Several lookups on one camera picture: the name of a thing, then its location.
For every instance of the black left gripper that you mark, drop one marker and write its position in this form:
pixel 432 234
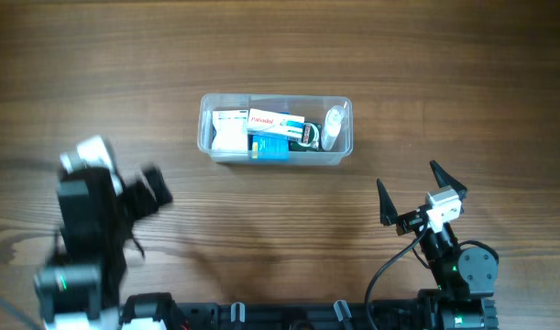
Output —
pixel 148 203

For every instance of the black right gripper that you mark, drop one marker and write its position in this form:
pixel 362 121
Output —
pixel 389 214

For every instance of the white medicine box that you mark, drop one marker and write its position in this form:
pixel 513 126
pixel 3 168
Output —
pixel 230 130

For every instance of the blue lozenge box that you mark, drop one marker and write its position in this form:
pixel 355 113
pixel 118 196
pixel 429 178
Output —
pixel 268 148

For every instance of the white spray bottle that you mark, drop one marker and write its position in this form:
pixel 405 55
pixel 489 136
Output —
pixel 332 126

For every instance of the green ointment box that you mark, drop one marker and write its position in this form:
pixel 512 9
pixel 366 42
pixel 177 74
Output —
pixel 310 140

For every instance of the white Panadol box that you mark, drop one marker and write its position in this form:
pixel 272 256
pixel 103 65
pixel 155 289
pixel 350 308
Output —
pixel 272 124

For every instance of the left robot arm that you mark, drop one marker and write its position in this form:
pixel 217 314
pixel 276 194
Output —
pixel 85 276

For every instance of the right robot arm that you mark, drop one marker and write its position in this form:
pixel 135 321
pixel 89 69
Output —
pixel 464 272

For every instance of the clear plastic container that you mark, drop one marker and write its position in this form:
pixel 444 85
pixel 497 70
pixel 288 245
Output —
pixel 312 108

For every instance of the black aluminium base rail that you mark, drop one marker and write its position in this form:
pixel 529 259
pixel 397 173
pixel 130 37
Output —
pixel 298 316

